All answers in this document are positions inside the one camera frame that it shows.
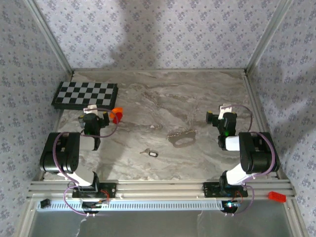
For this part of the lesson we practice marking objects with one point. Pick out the aluminium frame post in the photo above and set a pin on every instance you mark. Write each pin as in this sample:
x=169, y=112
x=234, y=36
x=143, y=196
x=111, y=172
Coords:
x=269, y=37
x=50, y=37

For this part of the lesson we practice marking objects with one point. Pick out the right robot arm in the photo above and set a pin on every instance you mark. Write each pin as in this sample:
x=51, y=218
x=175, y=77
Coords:
x=259, y=153

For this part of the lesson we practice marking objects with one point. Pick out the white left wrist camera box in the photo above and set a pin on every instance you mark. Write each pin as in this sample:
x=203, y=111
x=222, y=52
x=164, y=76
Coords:
x=90, y=108

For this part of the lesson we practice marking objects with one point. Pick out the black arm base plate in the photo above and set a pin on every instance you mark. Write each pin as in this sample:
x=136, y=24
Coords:
x=211, y=190
x=108, y=190

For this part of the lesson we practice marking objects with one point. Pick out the red rectangular brick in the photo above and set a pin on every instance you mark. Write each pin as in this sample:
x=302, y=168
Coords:
x=277, y=197

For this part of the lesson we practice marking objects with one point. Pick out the small red plastic block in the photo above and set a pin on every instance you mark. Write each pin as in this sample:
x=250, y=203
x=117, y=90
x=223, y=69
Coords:
x=119, y=118

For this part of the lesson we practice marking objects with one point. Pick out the grey metal sheet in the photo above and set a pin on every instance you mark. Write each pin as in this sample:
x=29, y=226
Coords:
x=148, y=224

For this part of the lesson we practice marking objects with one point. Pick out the black key tag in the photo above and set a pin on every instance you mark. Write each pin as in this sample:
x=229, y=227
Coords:
x=153, y=154

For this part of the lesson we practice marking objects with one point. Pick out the small black box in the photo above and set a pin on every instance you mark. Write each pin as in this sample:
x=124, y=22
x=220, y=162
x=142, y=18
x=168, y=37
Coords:
x=45, y=203

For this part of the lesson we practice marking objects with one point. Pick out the aluminium side rail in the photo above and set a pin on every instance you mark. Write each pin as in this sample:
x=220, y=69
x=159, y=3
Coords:
x=59, y=116
x=255, y=98

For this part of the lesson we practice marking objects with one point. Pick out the silver key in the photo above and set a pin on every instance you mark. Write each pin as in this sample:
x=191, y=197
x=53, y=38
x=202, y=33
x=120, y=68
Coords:
x=144, y=151

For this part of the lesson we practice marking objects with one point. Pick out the orange plastic arch piece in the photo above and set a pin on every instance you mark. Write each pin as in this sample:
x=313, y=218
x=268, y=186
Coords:
x=118, y=109

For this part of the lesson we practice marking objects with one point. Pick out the aluminium front frame beam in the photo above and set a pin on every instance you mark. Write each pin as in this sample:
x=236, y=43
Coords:
x=160, y=190

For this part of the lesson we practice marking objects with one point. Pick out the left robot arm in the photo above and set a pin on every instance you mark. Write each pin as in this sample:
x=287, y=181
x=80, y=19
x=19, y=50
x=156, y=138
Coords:
x=61, y=153

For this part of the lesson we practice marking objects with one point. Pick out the black grey chessboard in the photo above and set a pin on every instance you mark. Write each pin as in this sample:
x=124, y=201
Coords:
x=84, y=93

